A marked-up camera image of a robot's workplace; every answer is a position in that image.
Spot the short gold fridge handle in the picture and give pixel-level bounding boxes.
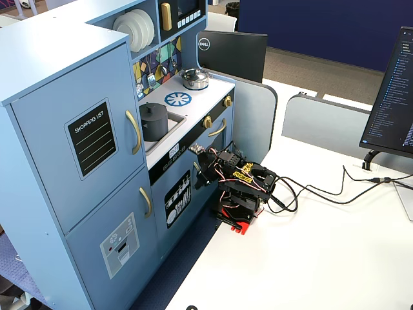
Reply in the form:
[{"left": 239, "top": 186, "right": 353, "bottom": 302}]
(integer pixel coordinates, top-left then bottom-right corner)
[{"left": 139, "top": 186, "right": 153, "bottom": 219}]

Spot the silver stand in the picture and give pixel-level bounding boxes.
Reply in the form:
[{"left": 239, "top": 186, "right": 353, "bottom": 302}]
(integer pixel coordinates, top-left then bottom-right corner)
[{"left": 392, "top": 180, "right": 413, "bottom": 222}]

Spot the blue oven door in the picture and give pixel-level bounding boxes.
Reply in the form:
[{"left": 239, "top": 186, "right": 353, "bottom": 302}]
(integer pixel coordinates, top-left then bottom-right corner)
[{"left": 190, "top": 106, "right": 235, "bottom": 169}]

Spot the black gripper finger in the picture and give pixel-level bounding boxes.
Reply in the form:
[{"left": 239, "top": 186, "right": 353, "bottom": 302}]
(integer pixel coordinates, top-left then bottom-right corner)
[{"left": 192, "top": 170, "right": 208, "bottom": 192}]

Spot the blue toy kitchen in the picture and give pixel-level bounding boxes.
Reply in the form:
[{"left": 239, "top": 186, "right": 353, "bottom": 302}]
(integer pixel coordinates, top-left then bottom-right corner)
[{"left": 0, "top": 0, "right": 236, "bottom": 310}]

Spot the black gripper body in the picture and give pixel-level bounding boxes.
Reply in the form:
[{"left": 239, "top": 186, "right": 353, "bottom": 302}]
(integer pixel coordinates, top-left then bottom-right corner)
[{"left": 197, "top": 147, "right": 227, "bottom": 187}]

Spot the blue dishwasher door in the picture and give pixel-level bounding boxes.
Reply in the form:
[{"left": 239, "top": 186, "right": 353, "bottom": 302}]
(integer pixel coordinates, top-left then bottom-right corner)
[{"left": 150, "top": 141, "right": 207, "bottom": 253}]

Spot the red table clamp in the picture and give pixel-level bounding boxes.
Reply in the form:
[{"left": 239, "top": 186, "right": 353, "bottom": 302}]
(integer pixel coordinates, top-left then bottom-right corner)
[{"left": 211, "top": 206, "right": 265, "bottom": 236}]

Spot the white plate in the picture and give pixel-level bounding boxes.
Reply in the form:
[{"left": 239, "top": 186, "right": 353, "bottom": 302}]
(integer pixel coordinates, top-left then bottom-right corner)
[
  {"left": 112, "top": 12, "right": 145, "bottom": 53},
  {"left": 130, "top": 8, "right": 156, "bottom": 46},
  {"left": 125, "top": 10, "right": 151, "bottom": 49}
]

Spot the gray desk divider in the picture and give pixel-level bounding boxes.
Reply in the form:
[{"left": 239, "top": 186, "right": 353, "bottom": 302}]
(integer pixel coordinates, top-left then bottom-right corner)
[
  {"left": 281, "top": 93, "right": 413, "bottom": 169},
  {"left": 231, "top": 77, "right": 278, "bottom": 161}
]

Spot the gray sink basin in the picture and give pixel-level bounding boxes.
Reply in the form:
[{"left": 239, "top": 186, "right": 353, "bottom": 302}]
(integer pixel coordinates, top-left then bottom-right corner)
[{"left": 141, "top": 111, "right": 188, "bottom": 154}]

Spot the gray round lid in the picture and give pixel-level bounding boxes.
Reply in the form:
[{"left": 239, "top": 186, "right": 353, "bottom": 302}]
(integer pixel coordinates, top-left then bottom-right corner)
[{"left": 139, "top": 102, "right": 169, "bottom": 122}]

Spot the black dishwasher sticker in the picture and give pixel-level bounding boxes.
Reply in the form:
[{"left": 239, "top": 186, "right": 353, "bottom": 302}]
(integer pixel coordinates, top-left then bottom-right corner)
[{"left": 163, "top": 169, "right": 192, "bottom": 229}]

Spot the black shopping list board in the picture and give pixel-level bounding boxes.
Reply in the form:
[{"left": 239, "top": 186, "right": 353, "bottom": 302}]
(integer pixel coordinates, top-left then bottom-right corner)
[{"left": 63, "top": 98, "right": 120, "bottom": 181}]

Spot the steel pot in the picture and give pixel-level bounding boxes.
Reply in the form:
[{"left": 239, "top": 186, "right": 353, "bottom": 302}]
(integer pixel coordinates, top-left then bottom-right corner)
[{"left": 179, "top": 67, "right": 210, "bottom": 91}]

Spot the black cable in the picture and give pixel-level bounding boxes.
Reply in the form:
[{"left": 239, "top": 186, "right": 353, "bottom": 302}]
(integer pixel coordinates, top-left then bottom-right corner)
[
  {"left": 267, "top": 176, "right": 413, "bottom": 214},
  {"left": 277, "top": 165, "right": 413, "bottom": 196}
]

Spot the long gold fridge handle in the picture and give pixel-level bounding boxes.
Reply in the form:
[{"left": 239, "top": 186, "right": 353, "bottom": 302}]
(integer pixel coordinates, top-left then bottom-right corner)
[{"left": 125, "top": 109, "right": 142, "bottom": 156}]

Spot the monitor showing code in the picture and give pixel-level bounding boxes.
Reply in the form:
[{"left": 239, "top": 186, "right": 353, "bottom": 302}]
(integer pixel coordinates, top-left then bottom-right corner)
[{"left": 359, "top": 26, "right": 413, "bottom": 160}]

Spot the red white servo wire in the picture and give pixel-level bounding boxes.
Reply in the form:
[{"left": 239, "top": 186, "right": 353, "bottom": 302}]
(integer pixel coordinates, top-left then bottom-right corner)
[{"left": 206, "top": 147, "right": 259, "bottom": 211}]

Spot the gray toy pot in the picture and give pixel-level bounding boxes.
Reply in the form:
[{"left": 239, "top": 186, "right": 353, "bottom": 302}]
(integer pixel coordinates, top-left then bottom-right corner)
[{"left": 139, "top": 102, "right": 170, "bottom": 142}]

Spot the black Dell monitor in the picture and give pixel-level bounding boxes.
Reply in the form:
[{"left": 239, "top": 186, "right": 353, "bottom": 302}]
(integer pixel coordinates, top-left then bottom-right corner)
[{"left": 196, "top": 30, "right": 268, "bottom": 84}]

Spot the steel skimmer spoon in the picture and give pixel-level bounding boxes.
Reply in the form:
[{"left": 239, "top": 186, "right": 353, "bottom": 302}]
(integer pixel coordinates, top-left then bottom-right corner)
[{"left": 135, "top": 69, "right": 145, "bottom": 98}]

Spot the gold microwave handle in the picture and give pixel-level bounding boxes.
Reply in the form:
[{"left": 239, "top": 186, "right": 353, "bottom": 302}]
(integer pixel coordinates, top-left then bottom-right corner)
[{"left": 160, "top": 2, "right": 173, "bottom": 32}]

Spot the toy microwave with gold handle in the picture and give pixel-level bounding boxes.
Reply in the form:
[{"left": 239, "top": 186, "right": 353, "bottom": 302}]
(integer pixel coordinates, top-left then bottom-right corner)
[{"left": 157, "top": 0, "right": 207, "bottom": 43}]

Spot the tall blue fridge door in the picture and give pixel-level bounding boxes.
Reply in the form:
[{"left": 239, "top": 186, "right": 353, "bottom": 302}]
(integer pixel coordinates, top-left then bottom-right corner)
[{"left": 9, "top": 43, "right": 146, "bottom": 235}]

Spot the glass steel pot lid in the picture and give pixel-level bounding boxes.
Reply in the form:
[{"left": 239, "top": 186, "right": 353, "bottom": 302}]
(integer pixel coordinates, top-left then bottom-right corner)
[{"left": 179, "top": 67, "right": 209, "bottom": 82}]

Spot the blue fridge door with dispenser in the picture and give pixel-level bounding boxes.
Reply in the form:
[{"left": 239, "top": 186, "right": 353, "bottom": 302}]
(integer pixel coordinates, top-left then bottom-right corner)
[{"left": 64, "top": 167, "right": 161, "bottom": 310}]

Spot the gold oven handle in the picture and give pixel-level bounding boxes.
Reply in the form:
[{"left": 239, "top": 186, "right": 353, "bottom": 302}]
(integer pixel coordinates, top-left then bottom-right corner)
[{"left": 208, "top": 118, "right": 228, "bottom": 138}]

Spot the gray water dispenser panel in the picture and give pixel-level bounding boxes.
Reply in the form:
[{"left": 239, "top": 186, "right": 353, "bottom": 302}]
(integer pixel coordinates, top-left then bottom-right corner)
[{"left": 99, "top": 211, "right": 141, "bottom": 280}]

